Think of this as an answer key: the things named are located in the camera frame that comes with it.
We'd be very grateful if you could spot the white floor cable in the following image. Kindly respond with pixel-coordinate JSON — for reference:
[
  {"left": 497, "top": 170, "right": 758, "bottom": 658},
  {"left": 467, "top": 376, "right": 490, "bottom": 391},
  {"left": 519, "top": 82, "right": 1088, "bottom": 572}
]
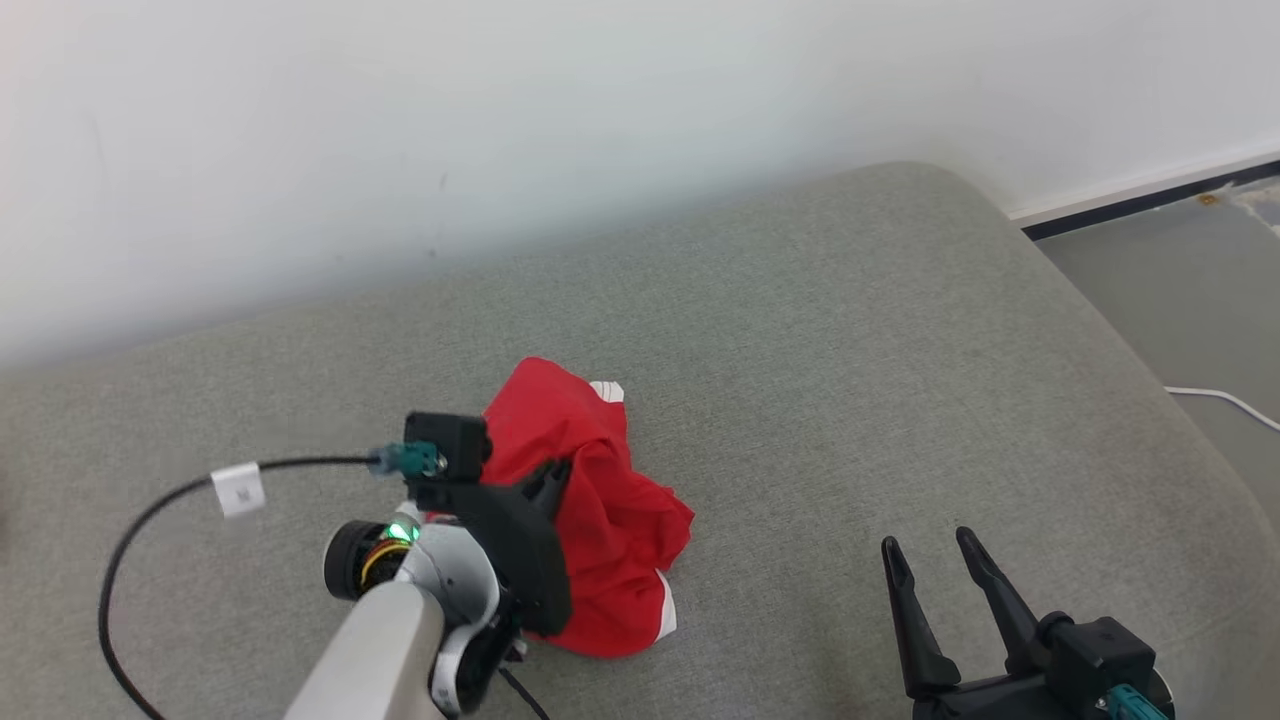
[{"left": 1165, "top": 385, "right": 1280, "bottom": 433}]

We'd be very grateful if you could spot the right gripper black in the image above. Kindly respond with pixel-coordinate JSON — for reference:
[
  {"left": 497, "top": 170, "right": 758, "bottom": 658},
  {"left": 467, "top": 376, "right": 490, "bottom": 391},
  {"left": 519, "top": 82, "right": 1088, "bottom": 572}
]
[{"left": 880, "top": 526, "right": 1103, "bottom": 720}]

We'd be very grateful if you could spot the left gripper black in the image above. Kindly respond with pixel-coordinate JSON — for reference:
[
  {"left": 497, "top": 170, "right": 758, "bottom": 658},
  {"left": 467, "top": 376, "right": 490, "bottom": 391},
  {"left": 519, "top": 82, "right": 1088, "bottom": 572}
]
[{"left": 408, "top": 457, "right": 575, "bottom": 637}]

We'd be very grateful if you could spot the grey fabric sofa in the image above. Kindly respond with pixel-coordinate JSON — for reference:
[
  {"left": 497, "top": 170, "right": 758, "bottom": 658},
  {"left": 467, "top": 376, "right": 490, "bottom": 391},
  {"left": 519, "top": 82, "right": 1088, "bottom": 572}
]
[{"left": 0, "top": 162, "right": 1280, "bottom": 720}]

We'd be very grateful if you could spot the white baseboard moulding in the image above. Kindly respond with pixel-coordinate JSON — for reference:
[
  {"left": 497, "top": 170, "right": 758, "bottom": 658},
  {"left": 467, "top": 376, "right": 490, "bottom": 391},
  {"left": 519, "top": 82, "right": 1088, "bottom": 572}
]
[{"left": 1005, "top": 145, "right": 1280, "bottom": 226}]

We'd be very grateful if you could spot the red shorts white trim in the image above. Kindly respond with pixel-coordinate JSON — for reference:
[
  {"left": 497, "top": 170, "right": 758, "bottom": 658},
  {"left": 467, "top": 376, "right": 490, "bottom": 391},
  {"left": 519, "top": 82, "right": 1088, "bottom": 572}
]
[{"left": 428, "top": 356, "right": 696, "bottom": 659}]

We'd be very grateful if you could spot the white cable label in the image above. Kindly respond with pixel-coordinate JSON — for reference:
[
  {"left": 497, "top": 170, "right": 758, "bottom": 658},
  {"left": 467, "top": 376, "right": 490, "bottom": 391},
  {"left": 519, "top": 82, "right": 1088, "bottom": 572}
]
[{"left": 210, "top": 461, "right": 267, "bottom": 519}]

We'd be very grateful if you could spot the right teal-plug camera cable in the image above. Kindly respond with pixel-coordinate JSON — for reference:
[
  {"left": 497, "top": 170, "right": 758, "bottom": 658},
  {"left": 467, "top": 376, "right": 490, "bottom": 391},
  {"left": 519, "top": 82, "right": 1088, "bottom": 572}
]
[{"left": 1095, "top": 684, "right": 1173, "bottom": 720}]

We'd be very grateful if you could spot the left black camera cable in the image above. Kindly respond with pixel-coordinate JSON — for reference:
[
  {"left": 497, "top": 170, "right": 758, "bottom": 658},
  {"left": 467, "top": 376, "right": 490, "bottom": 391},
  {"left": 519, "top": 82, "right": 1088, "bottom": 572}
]
[{"left": 98, "top": 444, "right": 447, "bottom": 720}]

